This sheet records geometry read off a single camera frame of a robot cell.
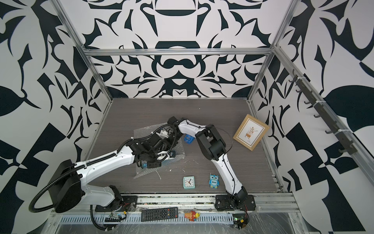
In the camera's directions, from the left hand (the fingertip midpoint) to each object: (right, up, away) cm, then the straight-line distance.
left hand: (158, 154), depth 83 cm
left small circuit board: (-18, -26, -14) cm, 34 cm away
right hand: (+1, +2, +9) cm, 9 cm away
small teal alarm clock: (+17, -14, -4) cm, 22 cm away
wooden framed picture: (+55, +11, +8) cm, 57 cm away
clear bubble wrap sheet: (-16, +10, +16) cm, 25 cm away
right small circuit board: (+42, -28, -12) cm, 52 cm away
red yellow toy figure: (+18, -25, -15) cm, 34 cm away
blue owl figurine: (+31, -14, -3) cm, 34 cm away
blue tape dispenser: (+17, +7, +10) cm, 21 cm away
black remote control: (+3, -25, -13) cm, 28 cm away
